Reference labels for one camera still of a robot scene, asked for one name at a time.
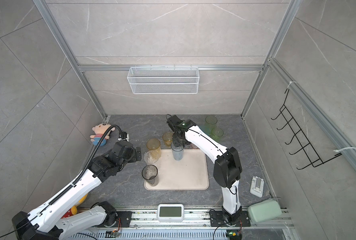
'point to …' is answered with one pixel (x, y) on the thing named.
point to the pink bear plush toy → (99, 130)
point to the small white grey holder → (257, 186)
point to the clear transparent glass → (152, 156)
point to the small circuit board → (112, 234)
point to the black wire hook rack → (314, 159)
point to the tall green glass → (210, 123)
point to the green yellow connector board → (233, 234)
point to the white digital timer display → (170, 212)
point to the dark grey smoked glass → (150, 173)
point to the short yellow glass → (167, 137)
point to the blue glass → (177, 151)
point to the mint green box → (263, 210)
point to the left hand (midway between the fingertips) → (131, 147)
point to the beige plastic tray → (190, 173)
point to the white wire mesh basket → (163, 80)
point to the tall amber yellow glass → (154, 146)
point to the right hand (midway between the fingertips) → (180, 141)
